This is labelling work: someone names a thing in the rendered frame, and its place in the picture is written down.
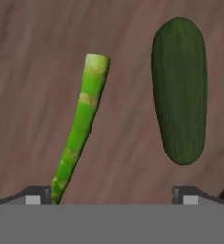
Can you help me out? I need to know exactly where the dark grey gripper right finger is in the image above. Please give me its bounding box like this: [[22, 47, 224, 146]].
[[171, 185, 224, 206]]

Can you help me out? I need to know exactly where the green asparagus spear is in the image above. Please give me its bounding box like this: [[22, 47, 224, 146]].
[[50, 52, 111, 206]]

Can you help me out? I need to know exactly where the dark green pickle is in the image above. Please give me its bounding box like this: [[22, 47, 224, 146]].
[[150, 16, 209, 166]]

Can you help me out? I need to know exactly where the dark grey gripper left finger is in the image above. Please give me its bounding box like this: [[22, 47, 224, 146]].
[[0, 185, 52, 206]]

